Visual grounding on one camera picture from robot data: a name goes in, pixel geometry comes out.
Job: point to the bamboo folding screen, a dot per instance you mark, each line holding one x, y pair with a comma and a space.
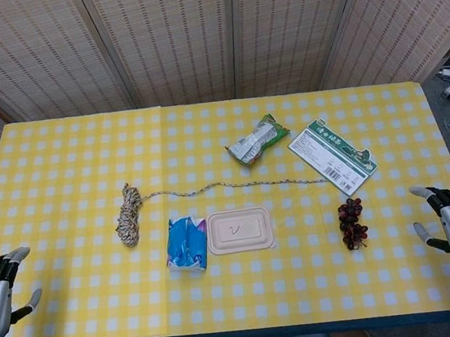
192, 37

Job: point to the blue tissue pack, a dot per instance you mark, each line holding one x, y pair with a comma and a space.
185, 247

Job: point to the yellow checkered tablecloth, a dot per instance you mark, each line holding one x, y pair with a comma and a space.
65, 175

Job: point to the beige container lid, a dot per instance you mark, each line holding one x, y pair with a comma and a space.
241, 232

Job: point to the dark red grape bunch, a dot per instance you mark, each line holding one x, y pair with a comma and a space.
351, 223

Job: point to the green white packaging card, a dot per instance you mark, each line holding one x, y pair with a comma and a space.
330, 155

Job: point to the green snack bag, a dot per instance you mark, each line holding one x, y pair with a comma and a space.
256, 142

